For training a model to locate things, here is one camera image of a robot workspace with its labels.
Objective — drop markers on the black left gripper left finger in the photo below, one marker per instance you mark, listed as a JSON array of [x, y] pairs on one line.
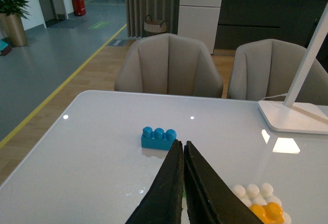
[[163, 201]]

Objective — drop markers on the red bin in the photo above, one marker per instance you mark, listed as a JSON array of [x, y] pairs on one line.
[[79, 7]]

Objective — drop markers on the green two-stud block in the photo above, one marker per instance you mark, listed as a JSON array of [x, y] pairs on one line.
[[184, 192]]

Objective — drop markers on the potted plant in gold pot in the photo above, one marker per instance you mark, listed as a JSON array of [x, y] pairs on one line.
[[12, 12]]

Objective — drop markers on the dark counter with white top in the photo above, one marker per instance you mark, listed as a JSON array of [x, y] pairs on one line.
[[245, 21]]

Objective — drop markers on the woven basket with handles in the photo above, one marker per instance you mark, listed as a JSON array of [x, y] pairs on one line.
[[154, 26]]

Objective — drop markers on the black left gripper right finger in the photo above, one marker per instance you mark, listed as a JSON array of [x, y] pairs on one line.
[[209, 199]]

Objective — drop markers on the white studded base plate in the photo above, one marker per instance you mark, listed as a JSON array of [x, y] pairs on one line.
[[262, 195]]

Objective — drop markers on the blue three-stud block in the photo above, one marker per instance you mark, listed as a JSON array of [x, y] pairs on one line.
[[158, 138]]

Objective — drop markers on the beige chair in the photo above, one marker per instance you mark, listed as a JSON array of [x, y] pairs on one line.
[[169, 64], [267, 68]]

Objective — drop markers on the yellow two-stud block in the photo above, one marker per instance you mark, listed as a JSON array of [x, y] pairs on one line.
[[270, 213]]

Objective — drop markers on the beige left chair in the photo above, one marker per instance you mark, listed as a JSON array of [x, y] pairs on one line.
[[169, 64]]

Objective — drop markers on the beige right chair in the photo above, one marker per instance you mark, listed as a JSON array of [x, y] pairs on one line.
[[267, 68]]

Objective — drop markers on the white drawer cabinet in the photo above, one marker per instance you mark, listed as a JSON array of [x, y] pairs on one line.
[[198, 19]]

